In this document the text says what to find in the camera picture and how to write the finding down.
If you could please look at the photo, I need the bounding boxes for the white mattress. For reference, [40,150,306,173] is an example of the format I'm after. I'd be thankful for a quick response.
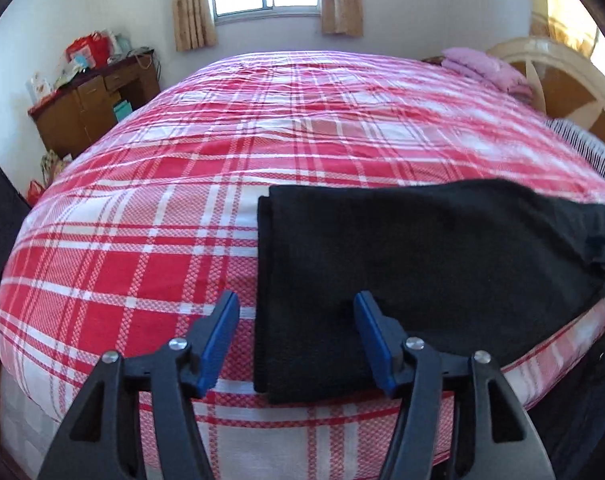
[0,365,63,480]

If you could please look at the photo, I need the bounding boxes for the striped pillow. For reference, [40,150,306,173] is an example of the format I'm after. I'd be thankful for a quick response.
[545,117,605,196]

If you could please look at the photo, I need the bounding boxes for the white card box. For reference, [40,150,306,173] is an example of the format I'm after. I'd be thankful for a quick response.
[25,74,53,108]

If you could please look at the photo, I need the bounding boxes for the yellow curtain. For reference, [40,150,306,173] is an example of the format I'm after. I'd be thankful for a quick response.
[529,0,600,58]

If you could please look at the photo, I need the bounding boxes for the person's dark clothing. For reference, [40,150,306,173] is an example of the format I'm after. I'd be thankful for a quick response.
[522,325,605,480]

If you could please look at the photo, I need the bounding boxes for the black pants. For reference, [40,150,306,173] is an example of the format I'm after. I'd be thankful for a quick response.
[252,178,605,406]

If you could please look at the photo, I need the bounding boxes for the floral bag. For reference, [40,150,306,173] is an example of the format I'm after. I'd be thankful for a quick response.
[40,151,73,186]

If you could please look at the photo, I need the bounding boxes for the pink pillow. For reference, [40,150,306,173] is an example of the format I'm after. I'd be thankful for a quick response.
[441,47,533,98]

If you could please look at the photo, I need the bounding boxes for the red plaid bed cover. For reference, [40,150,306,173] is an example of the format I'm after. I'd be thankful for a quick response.
[0,51,605,480]

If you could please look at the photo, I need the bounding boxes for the brown wooden desk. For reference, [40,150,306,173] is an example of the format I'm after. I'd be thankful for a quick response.
[28,49,162,160]

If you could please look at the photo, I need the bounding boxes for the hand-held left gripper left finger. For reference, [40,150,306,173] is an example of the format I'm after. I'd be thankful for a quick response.
[36,290,241,480]

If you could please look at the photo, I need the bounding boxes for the black chair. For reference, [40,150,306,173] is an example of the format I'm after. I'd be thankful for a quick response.
[0,150,33,291]

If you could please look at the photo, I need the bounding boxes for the cream and wood headboard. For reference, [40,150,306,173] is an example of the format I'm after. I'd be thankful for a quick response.
[485,37,605,156]

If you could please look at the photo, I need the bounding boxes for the red gift bag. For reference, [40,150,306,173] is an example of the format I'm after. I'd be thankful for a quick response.
[65,31,110,70]

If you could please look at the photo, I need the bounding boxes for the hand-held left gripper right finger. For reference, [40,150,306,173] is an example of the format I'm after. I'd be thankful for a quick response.
[353,290,555,480]

